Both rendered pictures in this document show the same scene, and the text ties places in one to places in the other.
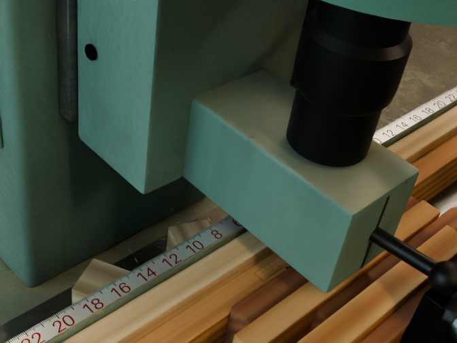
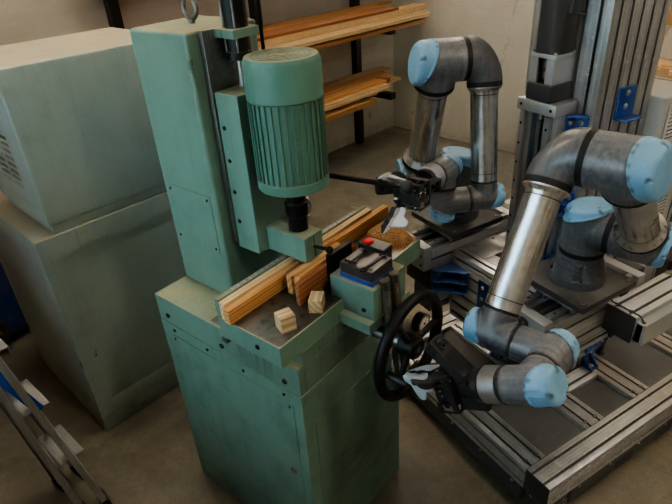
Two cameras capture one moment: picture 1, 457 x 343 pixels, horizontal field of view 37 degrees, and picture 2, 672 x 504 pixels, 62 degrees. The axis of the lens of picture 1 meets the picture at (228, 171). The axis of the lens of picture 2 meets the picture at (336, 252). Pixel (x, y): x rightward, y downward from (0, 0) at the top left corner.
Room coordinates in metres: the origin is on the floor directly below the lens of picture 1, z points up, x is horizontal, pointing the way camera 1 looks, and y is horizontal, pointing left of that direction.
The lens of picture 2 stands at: (-0.93, -0.16, 1.71)
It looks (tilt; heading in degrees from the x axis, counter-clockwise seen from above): 31 degrees down; 1
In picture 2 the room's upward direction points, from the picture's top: 4 degrees counter-clockwise
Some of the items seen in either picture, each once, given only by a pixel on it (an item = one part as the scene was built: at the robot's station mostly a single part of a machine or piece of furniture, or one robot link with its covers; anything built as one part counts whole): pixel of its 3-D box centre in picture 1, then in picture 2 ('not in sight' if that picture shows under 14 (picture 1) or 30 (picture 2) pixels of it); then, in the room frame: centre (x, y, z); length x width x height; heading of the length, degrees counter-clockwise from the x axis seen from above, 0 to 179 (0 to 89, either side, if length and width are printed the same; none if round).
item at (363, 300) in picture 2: not in sight; (368, 284); (0.24, -0.23, 0.92); 0.15 x 0.13 x 0.09; 140
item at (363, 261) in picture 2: not in sight; (369, 259); (0.25, -0.23, 0.99); 0.13 x 0.11 x 0.06; 140
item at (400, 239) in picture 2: not in sight; (388, 233); (0.50, -0.30, 0.92); 0.14 x 0.09 x 0.04; 50
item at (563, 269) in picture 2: not in sight; (579, 261); (0.37, -0.82, 0.87); 0.15 x 0.15 x 0.10
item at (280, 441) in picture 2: not in sight; (290, 399); (0.42, 0.04, 0.36); 0.58 x 0.45 x 0.71; 50
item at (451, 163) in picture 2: not in sight; (443, 170); (0.55, -0.47, 1.08); 0.11 x 0.08 x 0.09; 140
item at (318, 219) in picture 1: (291, 180); (295, 241); (0.36, -0.04, 0.99); 0.14 x 0.07 x 0.09; 50
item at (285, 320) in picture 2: not in sight; (285, 320); (0.11, -0.02, 0.92); 0.04 x 0.04 x 0.04; 29
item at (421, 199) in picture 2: not in sight; (416, 189); (0.42, -0.37, 1.09); 0.12 x 0.09 x 0.08; 140
